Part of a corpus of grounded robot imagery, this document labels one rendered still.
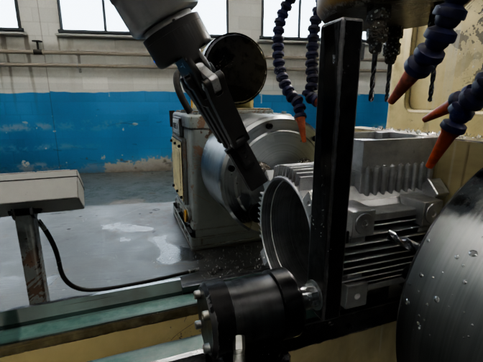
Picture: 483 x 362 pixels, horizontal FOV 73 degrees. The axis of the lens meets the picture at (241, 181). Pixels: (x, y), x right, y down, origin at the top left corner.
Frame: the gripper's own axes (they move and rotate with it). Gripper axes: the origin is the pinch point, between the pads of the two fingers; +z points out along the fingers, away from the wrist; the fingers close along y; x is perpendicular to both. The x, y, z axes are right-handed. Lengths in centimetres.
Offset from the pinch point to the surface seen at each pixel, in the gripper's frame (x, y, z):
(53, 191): 26.0, 13.8, -9.2
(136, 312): 23.4, -2.1, 7.9
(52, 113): 109, 574, -51
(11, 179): 30.0, 15.0, -13.8
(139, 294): 22.6, 0.6, 7.4
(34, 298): 39.9, 15.3, 4.4
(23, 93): 127, 582, -99
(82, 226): 42, 68, 11
